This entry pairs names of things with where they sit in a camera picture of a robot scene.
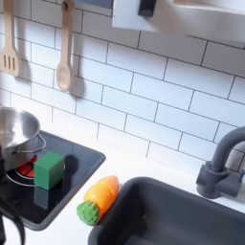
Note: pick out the white microwave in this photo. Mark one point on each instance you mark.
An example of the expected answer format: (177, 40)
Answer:
(191, 19)

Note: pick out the black stove top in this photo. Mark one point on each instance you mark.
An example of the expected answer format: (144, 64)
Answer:
(76, 159)

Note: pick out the wooden spoon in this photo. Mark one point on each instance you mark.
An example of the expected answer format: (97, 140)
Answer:
(64, 74)

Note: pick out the orange toy carrot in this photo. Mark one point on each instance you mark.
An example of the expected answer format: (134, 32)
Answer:
(101, 196)

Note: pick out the green cube block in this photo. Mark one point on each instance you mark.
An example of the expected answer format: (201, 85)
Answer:
(48, 170)

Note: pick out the dark grey sink basin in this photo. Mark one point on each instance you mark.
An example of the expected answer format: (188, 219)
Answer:
(172, 217)

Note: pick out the steel pot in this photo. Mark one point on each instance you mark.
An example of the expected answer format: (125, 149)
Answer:
(16, 134)

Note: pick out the dark grey tap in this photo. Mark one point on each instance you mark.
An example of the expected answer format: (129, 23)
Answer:
(220, 169)

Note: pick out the wooden slotted spatula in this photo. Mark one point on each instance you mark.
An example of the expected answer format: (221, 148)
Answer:
(9, 60)

